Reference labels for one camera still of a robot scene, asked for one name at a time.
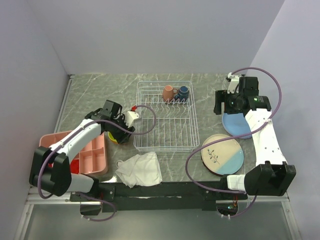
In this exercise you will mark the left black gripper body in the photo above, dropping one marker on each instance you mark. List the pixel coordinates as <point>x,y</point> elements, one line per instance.
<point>118,131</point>

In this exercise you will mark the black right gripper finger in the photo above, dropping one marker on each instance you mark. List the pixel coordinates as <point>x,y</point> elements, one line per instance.
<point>218,108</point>
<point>220,96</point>

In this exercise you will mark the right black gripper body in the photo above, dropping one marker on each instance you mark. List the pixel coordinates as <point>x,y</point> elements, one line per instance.
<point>231,104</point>

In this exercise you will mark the yellow-green bowl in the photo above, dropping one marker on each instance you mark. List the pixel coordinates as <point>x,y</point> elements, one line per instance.
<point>110,136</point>

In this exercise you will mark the dark blue ceramic mug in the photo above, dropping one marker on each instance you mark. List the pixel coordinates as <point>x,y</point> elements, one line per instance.
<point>182,94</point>

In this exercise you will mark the beige blue leaf plate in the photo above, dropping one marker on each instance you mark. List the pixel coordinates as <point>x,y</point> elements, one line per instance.
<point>224,158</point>

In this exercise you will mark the pink printed ceramic mug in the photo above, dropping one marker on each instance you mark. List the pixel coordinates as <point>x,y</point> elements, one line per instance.
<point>169,93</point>

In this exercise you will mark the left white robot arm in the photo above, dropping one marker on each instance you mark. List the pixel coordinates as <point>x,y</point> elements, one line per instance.
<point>50,169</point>

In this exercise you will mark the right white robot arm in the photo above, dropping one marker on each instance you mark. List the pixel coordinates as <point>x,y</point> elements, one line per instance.
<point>272,175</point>

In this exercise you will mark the light blue plate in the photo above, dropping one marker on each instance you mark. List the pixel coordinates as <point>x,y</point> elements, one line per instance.
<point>236,125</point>

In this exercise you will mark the white cloth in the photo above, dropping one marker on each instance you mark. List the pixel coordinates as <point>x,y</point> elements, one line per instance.
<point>140,170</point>

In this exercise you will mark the pink compartment tray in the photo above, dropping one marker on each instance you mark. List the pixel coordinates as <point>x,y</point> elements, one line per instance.
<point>92,158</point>

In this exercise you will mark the red item in tray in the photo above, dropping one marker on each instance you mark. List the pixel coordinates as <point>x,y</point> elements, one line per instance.
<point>74,166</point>

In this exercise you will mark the black base beam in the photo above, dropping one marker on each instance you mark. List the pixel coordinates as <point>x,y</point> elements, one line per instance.
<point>164,196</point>

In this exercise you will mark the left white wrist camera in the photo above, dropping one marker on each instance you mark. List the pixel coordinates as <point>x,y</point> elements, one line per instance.
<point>131,117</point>

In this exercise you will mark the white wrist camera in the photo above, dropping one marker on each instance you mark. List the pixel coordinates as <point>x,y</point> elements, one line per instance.
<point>131,117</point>
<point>233,83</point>

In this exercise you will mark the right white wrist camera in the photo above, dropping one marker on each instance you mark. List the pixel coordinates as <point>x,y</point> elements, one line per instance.
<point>233,83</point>

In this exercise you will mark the white wire dish rack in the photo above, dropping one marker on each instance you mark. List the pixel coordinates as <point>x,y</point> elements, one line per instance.
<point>176,128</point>

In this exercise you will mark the aluminium rail frame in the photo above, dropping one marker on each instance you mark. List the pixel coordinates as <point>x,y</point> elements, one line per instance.
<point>34,199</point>

